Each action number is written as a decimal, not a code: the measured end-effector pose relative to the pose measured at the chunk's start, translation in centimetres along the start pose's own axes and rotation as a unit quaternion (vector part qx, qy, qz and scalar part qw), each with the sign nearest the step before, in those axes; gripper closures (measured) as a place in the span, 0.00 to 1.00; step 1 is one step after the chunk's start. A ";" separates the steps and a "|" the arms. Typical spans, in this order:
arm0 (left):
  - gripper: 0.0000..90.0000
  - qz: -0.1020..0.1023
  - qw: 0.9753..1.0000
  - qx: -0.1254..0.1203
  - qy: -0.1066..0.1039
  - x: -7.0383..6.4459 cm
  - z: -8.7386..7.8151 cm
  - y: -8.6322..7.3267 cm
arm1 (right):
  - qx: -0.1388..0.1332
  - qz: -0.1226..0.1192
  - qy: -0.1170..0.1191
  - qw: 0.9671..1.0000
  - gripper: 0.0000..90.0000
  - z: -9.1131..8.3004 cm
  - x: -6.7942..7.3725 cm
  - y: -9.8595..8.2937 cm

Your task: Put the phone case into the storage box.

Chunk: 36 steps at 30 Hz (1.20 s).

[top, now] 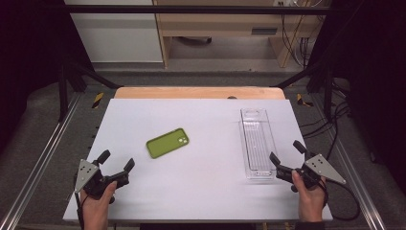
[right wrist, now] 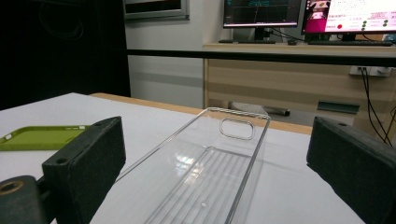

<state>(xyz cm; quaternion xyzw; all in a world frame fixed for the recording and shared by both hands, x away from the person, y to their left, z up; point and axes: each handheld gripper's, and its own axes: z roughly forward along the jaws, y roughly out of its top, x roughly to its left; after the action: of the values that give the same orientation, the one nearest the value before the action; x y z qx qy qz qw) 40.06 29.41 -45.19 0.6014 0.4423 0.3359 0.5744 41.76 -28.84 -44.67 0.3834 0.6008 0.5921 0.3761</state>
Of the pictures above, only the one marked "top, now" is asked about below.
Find wooden table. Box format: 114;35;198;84
114;85;286;101

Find white table sheet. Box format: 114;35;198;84
62;98;333;223

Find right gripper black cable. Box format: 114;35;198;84
320;177;362;222

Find aluminium floor rail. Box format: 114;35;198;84
0;93;81;230
309;95;388;230

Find white power strip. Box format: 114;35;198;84
273;0;301;8

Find cables hanging under desk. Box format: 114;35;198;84
280;13;317;68

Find wooden shelf unit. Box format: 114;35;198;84
152;0;324;69

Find person's left hand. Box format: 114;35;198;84
79;181;118;223

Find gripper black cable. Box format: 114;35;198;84
320;177;362;222
74;191;86;230

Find bundle of black floor cables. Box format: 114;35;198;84
301;80;352;161

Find yellow black tape mark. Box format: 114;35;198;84
92;92;105;109
296;93;314;108

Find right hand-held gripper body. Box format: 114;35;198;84
276;153;347;190

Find person's right hand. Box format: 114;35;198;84
290;170;327;223

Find black metal stand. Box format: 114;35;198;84
57;60;123;123
273;60;335;122

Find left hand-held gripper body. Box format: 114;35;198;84
74;158;130;199

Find green phone case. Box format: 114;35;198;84
146;127;191;159

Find black frame bar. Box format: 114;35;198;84
63;4;331;15

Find clear plastic packaging box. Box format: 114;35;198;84
238;107;279;182

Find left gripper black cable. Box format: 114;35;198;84
74;191;86;230

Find white cabinet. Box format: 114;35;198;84
63;0;164;63

